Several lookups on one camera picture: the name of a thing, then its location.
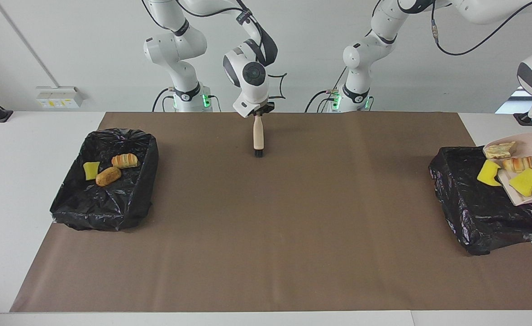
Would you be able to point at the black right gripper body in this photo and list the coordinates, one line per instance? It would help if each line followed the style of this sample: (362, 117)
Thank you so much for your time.
(264, 109)

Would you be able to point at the toy croissant pale underside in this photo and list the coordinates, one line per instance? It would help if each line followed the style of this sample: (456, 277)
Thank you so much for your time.
(125, 160)

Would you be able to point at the brown toy bread loaf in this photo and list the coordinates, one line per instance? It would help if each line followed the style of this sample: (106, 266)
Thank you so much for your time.
(108, 176)

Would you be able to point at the small curved yellow sponge piece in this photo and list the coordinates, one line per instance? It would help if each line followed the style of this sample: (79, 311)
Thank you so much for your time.
(91, 170)

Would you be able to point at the yellow wedge sponge piece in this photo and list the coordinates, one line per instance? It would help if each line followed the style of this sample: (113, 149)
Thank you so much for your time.
(489, 174)

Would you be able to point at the pale flaky toy pastry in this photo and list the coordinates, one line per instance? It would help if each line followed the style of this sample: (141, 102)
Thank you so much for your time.
(500, 150)

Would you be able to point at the striped orange toy croissant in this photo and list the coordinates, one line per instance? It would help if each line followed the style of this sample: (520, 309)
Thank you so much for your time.
(518, 164)

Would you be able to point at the yellow blocky sponge piece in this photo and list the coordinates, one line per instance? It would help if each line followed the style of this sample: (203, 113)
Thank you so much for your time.
(525, 182)

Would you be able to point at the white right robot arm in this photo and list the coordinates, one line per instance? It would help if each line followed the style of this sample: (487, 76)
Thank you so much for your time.
(248, 97)

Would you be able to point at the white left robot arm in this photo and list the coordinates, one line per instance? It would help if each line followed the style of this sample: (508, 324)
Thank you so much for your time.
(361, 54)

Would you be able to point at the bin lined with black bag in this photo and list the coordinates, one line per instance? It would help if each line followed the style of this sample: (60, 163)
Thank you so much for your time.
(107, 203)
(474, 213)

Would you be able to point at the brown paper table mat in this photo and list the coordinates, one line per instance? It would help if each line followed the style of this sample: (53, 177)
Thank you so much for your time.
(266, 280)

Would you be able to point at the white wall socket box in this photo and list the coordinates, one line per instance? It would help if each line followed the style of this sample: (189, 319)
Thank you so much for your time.
(58, 96)

